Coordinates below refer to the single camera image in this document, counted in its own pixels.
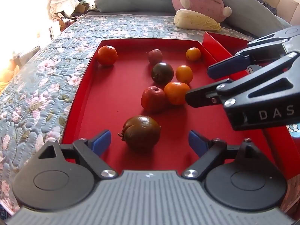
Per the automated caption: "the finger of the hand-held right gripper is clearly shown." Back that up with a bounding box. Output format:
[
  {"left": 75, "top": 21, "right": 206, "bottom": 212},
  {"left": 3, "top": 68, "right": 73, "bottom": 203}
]
[
  {"left": 207, "top": 26, "right": 300, "bottom": 80},
  {"left": 185, "top": 52, "right": 300, "bottom": 109}
]

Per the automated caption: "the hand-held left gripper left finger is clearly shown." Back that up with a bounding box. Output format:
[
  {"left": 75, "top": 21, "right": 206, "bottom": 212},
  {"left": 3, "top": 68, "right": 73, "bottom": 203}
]
[{"left": 37, "top": 129, "right": 119, "bottom": 181}]

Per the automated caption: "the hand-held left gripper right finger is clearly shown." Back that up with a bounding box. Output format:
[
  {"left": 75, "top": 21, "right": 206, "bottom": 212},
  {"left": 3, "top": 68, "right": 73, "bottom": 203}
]
[{"left": 181, "top": 130, "right": 279, "bottom": 181}]

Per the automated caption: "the red tray with plate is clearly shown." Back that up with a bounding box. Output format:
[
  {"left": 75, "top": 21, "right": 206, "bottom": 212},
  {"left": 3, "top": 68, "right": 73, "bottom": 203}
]
[{"left": 202, "top": 31, "right": 300, "bottom": 146}]

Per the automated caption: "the blue cartoon animal plate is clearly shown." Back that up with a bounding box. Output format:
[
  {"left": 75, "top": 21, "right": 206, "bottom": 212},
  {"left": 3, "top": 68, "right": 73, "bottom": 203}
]
[{"left": 246, "top": 63, "right": 300, "bottom": 139}]

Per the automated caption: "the small yellowish orange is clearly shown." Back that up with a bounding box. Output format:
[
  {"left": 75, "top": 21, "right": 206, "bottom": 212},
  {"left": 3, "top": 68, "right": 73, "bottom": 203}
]
[{"left": 186, "top": 47, "right": 201, "bottom": 62}]

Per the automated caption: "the large dark brown tomato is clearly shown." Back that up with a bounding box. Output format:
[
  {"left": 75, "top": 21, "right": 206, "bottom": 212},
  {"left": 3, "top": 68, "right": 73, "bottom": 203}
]
[{"left": 118, "top": 115, "right": 162, "bottom": 150}]

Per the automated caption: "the wide red tray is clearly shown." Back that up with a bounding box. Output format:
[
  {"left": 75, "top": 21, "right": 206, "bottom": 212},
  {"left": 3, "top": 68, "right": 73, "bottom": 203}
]
[{"left": 60, "top": 39, "right": 296, "bottom": 182}]

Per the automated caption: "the small dark brown tomato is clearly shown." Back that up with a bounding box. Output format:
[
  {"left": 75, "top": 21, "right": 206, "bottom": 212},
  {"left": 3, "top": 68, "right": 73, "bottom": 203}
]
[{"left": 151, "top": 62, "right": 174, "bottom": 84}]

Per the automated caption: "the red apple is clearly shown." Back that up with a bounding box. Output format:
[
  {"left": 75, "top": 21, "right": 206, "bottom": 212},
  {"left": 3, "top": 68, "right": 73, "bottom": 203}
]
[{"left": 141, "top": 86, "right": 167, "bottom": 112}]

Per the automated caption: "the napa cabbage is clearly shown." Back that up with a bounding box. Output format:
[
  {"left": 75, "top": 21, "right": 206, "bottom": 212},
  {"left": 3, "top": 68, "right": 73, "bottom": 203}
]
[{"left": 174, "top": 9, "right": 222, "bottom": 32}]

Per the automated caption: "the small red tomato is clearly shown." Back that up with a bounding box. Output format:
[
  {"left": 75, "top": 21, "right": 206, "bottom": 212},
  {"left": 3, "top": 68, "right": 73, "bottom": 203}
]
[{"left": 148, "top": 49, "right": 163, "bottom": 65}]

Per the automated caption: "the pink plush toy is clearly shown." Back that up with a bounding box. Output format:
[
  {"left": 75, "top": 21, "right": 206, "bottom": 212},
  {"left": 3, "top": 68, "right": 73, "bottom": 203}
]
[{"left": 171, "top": 0, "right": 232, "bottom": 24}]

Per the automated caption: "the dark blue clothing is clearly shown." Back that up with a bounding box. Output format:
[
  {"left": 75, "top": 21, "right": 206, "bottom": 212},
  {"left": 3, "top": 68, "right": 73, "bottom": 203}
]
[{"left": 250, "top": 0, "right": 277, "bottom": 14}]

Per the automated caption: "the deep orange tangerine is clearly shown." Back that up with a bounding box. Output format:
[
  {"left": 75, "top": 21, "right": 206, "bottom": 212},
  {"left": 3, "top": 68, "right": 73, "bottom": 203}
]
[{"left": 97, "top": 45, "right": 118, "bottom": 66}]

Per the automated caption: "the beige padded headboard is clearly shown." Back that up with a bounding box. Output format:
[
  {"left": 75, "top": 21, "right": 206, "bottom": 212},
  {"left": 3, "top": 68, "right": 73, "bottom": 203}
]
[{"left": 262, "top": 0, "right": 300, "bottom": 26}]

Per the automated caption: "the floral quilted blanket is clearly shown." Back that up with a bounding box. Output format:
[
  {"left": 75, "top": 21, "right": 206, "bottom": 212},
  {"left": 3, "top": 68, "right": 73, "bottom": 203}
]
[{"left": 0, "top": 13, "right": 300, "bottom": 217}]

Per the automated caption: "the brown cardboard box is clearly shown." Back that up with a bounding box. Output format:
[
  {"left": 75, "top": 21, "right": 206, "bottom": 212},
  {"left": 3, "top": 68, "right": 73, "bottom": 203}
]
[
  {"left": 75, "top": 2, "right": 91, "bottom": 13},
  {"left": 13, "top": 46, "right": 41, "bottom": 67}
]

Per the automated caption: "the long grey-blue pillow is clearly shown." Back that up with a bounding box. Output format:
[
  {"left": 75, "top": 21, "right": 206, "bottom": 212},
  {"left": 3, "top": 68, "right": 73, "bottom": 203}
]
[{"left": 94, "top": 0, "right": 292, "bottom": 37}]

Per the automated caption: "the white box red print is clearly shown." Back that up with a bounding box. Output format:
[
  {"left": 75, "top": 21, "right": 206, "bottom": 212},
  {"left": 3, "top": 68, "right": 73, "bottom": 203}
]
[{"left": 50, "top": 0, "right": 80, "bottom": 17}]

